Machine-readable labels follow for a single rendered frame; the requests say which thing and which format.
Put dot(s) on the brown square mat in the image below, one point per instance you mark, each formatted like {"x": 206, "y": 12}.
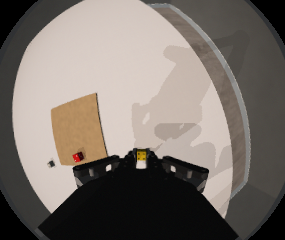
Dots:
{"x": 77, "y": 128}

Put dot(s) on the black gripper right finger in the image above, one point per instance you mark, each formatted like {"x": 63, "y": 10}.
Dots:
{"x": 194, "y": 174}

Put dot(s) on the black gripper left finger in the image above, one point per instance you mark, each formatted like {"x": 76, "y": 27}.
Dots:
{"x": 92, "y": 170}

